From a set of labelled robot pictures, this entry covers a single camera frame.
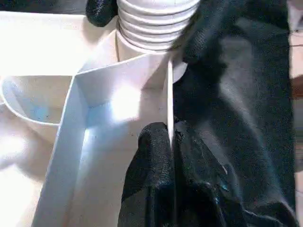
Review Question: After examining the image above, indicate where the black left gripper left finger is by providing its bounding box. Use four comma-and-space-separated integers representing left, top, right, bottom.
117, 122, 176, 227

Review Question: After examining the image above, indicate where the white plastic table top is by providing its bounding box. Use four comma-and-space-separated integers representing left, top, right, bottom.
0, 10, 189, 227

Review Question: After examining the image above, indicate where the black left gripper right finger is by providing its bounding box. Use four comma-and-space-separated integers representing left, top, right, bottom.
170, 120, 251, 227

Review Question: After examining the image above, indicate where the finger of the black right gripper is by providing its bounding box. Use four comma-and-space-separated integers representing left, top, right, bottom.
182, 0, 249, 65
85, 0, 119, 27

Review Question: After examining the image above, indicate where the white plastic table leg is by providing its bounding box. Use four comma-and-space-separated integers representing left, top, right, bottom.
116, 0, 202, 53

